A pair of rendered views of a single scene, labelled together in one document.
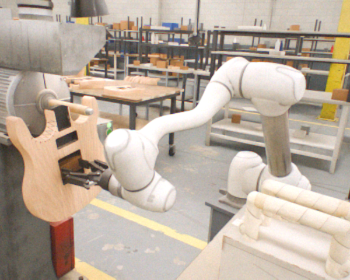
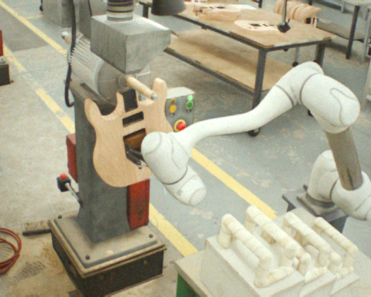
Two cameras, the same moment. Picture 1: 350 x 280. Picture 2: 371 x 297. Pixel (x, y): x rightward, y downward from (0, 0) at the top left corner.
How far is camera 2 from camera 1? 70 cm
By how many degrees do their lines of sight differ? 25
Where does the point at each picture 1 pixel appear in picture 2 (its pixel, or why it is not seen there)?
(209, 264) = not seen: hidden behind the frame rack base
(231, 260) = (208, 257)
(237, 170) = (316, 170)
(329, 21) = not seen: outside the picture
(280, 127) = (340, 143)
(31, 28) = (110, 32)
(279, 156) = (343, 170)
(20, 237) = (99, 187)
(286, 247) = (244, 259)
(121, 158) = (150, 158)
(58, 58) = (124, 60)
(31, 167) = (99, 141)
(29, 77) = not seen: hidden behind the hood
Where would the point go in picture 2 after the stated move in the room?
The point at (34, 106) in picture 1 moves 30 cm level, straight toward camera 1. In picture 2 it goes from (114, 82) to (102, 114)
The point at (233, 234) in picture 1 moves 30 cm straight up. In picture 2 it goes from (213, 240) to (226, 146)
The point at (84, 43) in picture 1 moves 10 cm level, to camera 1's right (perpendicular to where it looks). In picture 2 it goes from (148, 47) to (175, 51)
